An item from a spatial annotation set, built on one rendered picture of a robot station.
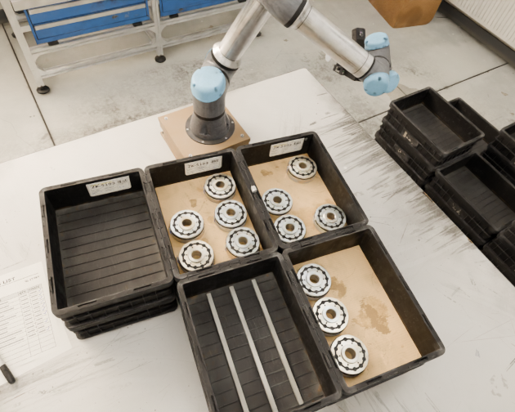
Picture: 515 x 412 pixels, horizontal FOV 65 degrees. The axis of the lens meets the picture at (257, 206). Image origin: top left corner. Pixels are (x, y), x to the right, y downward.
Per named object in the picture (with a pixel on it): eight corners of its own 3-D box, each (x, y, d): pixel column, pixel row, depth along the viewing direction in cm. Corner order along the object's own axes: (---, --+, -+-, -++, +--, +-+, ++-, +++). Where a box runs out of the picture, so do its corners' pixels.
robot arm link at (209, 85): (188, 114, 143) (185, 84, 132) (199, 91, 151) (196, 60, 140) (221, 121, 143) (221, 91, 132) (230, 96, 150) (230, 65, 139)
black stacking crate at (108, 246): (51, 211, 126) (39, 190, 117) (146, 190, 134) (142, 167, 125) (66, 331, 107) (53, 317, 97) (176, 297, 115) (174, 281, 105)
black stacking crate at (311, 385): (178, 298, 115) (176, 282, 105) (274, 268, 123) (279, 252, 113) (221, 450, 95) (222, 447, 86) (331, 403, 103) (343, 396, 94)
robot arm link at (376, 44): (388, 47, 121) (391, 78, 129) (388, 27, 127) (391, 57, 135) (361, 52, 124) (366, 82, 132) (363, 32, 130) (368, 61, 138)
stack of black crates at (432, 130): (361, 158, 243) (389, 101, 205) (397, 142, 253) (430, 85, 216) (405, 208, 225) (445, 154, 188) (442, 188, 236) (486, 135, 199)
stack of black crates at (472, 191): (406, 208, 225) (435, 169, 197) (443, 188, 236) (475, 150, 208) (459, 265, 208) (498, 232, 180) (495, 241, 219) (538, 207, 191)
